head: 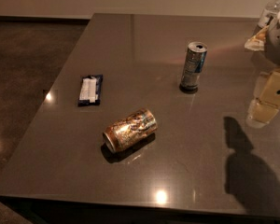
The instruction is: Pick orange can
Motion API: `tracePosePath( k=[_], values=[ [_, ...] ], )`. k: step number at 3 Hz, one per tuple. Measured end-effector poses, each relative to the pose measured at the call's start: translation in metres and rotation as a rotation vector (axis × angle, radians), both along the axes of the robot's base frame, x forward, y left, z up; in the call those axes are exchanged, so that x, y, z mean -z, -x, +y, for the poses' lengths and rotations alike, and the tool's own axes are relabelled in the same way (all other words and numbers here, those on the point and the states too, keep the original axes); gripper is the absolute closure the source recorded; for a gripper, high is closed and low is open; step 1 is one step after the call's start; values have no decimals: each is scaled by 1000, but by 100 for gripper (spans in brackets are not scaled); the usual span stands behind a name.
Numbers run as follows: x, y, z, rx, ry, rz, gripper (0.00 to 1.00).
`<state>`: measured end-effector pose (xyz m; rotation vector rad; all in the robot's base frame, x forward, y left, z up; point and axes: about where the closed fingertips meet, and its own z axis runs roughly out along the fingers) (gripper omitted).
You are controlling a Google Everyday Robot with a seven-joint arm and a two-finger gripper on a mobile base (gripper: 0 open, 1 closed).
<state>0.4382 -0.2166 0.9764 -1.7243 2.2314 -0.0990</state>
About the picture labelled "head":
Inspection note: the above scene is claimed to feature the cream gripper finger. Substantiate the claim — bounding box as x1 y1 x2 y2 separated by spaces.
245 99 279 129
254 67 280 109

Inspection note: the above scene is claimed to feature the orange soda can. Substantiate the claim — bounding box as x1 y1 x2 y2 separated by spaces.
103 108 158 153

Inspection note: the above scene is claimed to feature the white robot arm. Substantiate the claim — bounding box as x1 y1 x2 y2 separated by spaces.
245 13 280 128

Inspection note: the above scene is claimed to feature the silver blue energy drink can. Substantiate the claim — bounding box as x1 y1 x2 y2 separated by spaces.
179 41 207 93

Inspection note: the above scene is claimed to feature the crumpled yellow snack bag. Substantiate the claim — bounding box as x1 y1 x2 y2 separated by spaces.
245 26 269 51

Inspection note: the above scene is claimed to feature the clear plastic water bottle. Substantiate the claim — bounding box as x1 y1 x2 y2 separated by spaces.
258 0 280 28

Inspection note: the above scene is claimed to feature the dark blue snack wrapper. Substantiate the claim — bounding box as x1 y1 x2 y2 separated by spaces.
77 75 103 106

